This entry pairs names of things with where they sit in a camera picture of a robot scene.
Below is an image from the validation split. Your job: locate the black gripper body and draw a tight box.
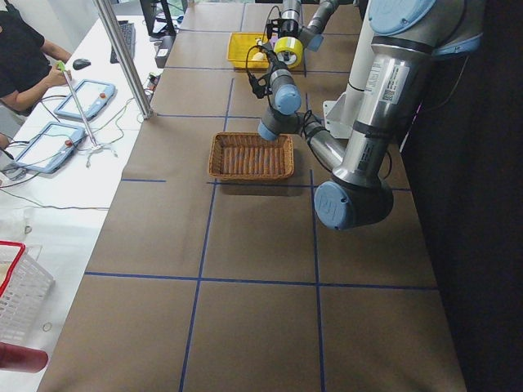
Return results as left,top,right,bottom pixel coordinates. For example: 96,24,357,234
266,18,299,39
261,45,286,74

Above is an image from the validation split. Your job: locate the yellow tape roll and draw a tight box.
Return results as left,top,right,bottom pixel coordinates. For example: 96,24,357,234
274,37,303,69

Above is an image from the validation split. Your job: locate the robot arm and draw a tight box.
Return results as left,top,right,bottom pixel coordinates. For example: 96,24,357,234
265,0,360,51
249,1,485,230

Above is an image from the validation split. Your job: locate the yellow woven tray basket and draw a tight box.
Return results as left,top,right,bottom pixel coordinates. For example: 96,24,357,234
226,32,269,69

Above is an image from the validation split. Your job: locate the brown wicker basket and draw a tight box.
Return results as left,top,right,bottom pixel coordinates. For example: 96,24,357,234
208,131,294,181

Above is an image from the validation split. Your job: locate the white plastic basket red rim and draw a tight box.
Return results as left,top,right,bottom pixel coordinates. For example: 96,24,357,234
1,240,54,345

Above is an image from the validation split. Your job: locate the black keyboard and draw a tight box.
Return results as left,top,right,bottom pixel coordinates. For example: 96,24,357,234
110,20,136,64

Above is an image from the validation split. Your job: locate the far blue teach pendant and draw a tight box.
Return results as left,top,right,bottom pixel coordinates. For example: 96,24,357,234
53,79,116,121

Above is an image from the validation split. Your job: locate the blue teach pendant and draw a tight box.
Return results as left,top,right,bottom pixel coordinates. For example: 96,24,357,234
53,79,116,121
14,122,87,174

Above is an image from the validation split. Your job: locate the black computer mouse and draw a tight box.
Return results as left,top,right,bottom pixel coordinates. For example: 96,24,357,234
73,59,91,70

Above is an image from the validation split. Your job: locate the silver reaching stick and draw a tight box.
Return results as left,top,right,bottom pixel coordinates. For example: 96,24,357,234
56,60,102,152

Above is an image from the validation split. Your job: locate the near blue teach pendant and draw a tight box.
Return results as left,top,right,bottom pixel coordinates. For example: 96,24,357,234
14,122,87,174

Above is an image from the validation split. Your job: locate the person in black shirt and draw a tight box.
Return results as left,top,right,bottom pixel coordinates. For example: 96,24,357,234
1,11,71,115

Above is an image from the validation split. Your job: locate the red cylinder object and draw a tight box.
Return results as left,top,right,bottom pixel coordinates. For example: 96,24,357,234
1,342,49,373

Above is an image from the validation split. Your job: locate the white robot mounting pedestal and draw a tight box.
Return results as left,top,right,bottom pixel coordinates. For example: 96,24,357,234
324,1,375,139

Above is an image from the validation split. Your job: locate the aluminium frame post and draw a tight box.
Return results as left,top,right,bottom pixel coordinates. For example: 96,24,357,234
93,0,154,119

